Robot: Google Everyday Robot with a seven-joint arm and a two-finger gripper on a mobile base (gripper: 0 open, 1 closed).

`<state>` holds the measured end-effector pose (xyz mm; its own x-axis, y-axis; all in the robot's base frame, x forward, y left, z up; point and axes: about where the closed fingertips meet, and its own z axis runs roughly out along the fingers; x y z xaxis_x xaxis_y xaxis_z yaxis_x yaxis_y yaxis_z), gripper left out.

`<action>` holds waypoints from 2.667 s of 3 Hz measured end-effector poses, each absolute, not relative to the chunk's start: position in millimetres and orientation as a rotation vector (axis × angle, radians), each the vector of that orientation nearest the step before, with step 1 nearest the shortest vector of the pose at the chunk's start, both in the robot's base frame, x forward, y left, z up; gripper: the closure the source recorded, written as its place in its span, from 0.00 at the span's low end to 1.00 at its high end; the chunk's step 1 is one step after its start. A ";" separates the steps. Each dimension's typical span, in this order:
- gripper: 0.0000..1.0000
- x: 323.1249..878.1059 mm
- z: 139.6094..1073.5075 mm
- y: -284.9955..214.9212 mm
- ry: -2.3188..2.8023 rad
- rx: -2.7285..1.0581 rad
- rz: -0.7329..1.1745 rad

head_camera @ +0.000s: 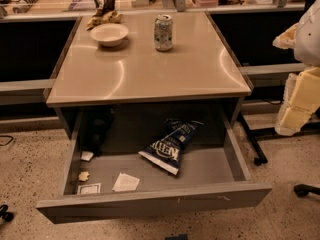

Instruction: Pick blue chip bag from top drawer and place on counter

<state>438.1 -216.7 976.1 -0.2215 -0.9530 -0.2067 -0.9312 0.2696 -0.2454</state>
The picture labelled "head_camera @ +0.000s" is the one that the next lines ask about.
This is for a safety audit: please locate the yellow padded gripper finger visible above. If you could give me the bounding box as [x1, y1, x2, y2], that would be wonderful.
[272, 23, 298, 49]
[275, 67, 320, 136]

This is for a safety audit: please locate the blue chip bag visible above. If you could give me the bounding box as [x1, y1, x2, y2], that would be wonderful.
[138, 118, 203, 175]

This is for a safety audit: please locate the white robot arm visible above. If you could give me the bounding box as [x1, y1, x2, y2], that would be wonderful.
[272, 0, 320, 136]

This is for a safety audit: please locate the grey counter cabinet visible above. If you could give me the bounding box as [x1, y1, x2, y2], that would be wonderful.
[43, 11, 254, 142]

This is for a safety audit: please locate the grey open drawer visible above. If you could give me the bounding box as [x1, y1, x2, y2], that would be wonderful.
[37, 106, 271, 223]

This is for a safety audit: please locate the black table leg with caster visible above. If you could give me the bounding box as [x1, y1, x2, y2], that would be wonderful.
[237, 113, 268, 166]

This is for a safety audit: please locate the black chair caster right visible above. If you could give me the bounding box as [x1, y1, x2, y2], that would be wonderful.
[294, 184, 320, 197]

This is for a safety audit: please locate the green white soda can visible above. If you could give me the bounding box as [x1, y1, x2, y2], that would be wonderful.
[154, 14, 173, 51]

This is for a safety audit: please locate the white ceramic bowl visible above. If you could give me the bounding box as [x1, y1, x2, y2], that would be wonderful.
[90, 23, 129, 47]

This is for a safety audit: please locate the white folded paper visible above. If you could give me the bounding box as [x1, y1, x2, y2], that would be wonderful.
[112, 173, 140, 192]

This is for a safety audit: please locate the small white paper scrap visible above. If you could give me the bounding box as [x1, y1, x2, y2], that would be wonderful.
[81, 151, 94, 162]

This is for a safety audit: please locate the small white card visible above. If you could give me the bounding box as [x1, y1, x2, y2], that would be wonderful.
[77, 183, 101, 195]

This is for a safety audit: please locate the small yellow crumb piece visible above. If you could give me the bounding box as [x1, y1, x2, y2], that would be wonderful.
[78, 171, 90, 182]

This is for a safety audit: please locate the black caster left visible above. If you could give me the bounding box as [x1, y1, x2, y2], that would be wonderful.
[0, 205, 14, 222]

